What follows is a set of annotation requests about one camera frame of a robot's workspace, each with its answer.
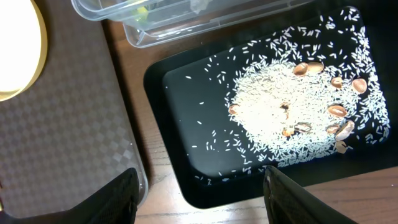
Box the dark brown serving tray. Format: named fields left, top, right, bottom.
left=1, top=1, right=148, bottom=218

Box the black plastic bin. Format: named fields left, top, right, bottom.
left=144, top=0, right=397, bottom=208

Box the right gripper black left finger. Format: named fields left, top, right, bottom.
left=1, top=168, right=139, bottom=224

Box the yellow round plate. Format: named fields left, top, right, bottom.
left=1, top=0, right=49, bottom=101

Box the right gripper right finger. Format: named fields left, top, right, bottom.
left=263, top=166, right=356, bottom=224

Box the green orange snack wrapper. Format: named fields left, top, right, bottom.
left=131, top=7, right=149, bottom=22

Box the clear plastic bin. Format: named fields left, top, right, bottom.
left=71, top=0, right=308, bottom=49

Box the spilled rice pile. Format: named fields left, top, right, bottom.
left=199, top=7, right=391, bottom=174

